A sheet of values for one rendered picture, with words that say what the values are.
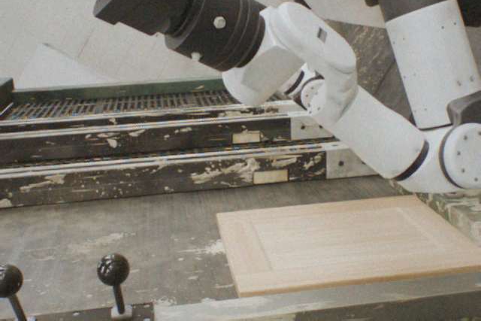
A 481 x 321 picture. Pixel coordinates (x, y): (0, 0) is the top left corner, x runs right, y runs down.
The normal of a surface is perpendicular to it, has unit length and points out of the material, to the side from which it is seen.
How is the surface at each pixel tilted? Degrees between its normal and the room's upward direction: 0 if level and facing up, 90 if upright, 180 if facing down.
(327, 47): 95
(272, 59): 105
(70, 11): 90
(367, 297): 56
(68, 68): 90
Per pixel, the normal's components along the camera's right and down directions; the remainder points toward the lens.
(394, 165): -0.22, 0.60
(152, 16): -0.16, 0.93
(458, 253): -0.04, -0.96
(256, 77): 0.07, 0.78
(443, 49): -0.06, 0.07
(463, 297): 0.15, 0.26
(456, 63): 0.31, -0.05
